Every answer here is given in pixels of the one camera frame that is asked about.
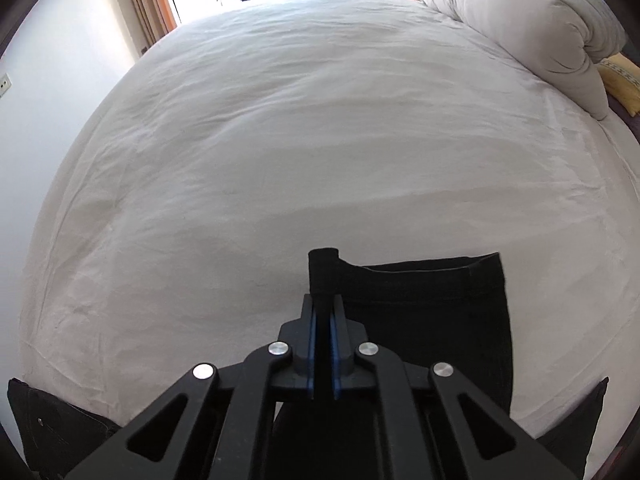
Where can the yellow pillow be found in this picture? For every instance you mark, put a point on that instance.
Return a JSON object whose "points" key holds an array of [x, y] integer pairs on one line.
{"points": [[625, 80]]}

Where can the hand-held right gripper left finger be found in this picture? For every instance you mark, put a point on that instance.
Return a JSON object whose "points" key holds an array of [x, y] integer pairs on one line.
{"points": [[311, 347]]}

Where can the white bed sheet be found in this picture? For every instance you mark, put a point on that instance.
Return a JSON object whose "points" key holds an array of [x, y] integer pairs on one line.
{"points": [[300, 135]]}

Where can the black pants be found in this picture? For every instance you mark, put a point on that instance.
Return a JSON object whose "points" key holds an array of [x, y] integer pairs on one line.
{"points": [[425, 310]]}

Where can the rolled white duvet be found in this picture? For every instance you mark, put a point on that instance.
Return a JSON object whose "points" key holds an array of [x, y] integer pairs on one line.
{"points": [[525, 20]]}

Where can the purple pillow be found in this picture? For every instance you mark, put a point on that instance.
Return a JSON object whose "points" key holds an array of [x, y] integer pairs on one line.
{"points": [[629, 121]]}

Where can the white wall socket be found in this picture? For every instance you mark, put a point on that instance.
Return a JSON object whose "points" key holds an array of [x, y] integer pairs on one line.
{"points": [[4, 85]]}

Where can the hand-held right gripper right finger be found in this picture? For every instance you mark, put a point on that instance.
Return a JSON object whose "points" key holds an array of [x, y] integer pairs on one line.
{"points": [[336, 347]]}

